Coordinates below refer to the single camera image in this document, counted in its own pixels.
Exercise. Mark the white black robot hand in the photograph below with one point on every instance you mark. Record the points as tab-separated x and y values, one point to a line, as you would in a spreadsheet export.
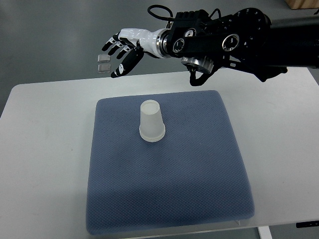
150	43

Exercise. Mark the white paper cup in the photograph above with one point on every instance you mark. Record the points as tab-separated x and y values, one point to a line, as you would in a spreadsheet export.
151	123
147	139

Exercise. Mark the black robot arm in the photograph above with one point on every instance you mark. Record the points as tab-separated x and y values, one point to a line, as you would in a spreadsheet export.
246	41

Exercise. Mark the upper metal floor plate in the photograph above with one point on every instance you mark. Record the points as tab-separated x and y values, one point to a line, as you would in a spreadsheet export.
103	58

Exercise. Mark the white paper cup on mat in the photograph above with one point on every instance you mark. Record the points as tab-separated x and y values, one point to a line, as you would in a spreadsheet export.
147	139

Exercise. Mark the blue textured cushion mat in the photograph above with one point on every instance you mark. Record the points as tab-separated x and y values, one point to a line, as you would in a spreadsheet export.
194	175

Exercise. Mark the wooden furniture corner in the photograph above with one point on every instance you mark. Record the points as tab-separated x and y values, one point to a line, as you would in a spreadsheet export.
302	4

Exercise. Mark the white table leg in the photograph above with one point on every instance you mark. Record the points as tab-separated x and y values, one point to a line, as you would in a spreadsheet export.
264	232

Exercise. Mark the black table control panel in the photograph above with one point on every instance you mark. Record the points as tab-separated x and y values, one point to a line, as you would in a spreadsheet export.
307	224

